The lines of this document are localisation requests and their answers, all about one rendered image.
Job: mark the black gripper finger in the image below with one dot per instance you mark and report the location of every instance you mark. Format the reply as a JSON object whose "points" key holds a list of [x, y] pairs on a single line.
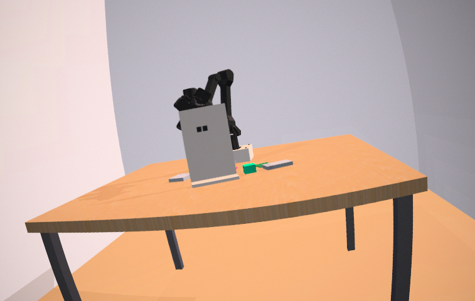
{"points": [[198, 102]]}

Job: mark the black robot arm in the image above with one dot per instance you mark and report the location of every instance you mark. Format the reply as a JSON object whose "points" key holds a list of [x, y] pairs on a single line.
{"points": [[224, 79]]}

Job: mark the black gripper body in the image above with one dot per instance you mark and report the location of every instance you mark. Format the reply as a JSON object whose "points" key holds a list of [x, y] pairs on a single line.
{"points": [[201, 94]]}

